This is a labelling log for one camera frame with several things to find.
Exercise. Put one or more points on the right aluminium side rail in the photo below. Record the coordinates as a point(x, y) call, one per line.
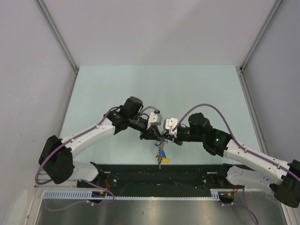
point(252, 112)

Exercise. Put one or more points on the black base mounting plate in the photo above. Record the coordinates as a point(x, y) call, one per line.
point(148, 179)

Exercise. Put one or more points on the right aluminium frame post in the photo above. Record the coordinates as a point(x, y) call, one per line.
point(261, 33)

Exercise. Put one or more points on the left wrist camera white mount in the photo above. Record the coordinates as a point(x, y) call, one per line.
point(154, 119)

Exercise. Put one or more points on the blue tag key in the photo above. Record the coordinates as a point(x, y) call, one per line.
point(164, 154)
point(165, 141)

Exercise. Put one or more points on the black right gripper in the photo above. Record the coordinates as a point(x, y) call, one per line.
point(176, 140)

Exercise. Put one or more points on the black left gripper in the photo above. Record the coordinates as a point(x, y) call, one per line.
point(152, 133)

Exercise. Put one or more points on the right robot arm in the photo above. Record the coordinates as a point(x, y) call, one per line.
point(271, 175)

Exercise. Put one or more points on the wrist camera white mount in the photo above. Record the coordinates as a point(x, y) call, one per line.
point(169, 126)
point(154, 119)

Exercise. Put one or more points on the aluminium frame post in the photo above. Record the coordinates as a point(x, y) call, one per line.
point(56, 33)
point(261, 33)

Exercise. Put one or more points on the metal disc keyring organizer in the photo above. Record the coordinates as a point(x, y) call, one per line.
point(159, 155)

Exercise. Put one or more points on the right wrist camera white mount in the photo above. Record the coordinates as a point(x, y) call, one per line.
point(169, 126)

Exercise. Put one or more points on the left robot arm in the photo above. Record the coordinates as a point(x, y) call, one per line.
point(57, 162)

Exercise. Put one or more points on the white slotted cable duct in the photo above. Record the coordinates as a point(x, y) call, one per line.
point(210, 195)

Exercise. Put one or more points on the left aluminium frame post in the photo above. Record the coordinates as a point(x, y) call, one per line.
point(56, 33)

